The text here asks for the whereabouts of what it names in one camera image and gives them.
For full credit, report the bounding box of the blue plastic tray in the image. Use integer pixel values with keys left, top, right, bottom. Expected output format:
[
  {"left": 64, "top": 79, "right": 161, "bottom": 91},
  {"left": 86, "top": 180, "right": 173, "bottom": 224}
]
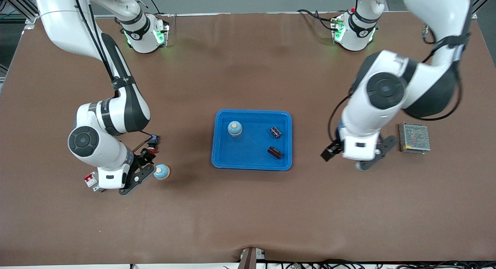
[{"left": 211, "top": 109, "right": 293, "bottom": 171}]

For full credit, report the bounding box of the white red circuit breaker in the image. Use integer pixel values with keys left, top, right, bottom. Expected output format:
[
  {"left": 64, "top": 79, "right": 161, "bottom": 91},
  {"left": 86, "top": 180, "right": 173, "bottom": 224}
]
[{"left": 84, "top": 172, "right": 102, "bottom": 193}]

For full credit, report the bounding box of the metal mesh power supply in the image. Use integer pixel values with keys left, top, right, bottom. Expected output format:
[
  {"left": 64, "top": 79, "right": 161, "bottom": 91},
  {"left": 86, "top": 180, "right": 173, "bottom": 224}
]
[{"left": 398, "top": 122, "right": 431, "bottom": 155}]

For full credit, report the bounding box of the brown table mat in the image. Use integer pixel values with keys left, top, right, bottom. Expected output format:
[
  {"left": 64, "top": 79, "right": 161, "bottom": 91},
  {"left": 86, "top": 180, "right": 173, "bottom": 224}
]
[{"left": 0, "top": 11, "right": 496, "bottom": 266}]

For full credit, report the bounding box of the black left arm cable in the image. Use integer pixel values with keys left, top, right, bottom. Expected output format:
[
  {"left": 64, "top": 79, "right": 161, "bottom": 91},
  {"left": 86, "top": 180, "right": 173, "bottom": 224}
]
[{"left": 327, "top": 13, "right": 474, "bottom": 143}]

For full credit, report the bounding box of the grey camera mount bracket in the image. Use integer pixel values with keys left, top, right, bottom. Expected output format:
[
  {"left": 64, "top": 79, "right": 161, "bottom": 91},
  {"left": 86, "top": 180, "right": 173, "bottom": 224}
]
[{"left": 238, "top": 247, "right": 267, "bottom": 269}]

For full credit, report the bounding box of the aluminium frame post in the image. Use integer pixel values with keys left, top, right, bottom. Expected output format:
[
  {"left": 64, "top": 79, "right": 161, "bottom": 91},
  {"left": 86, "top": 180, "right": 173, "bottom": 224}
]
[{"left": 0, "top": 0, "right": 39, "bottom": 24}]

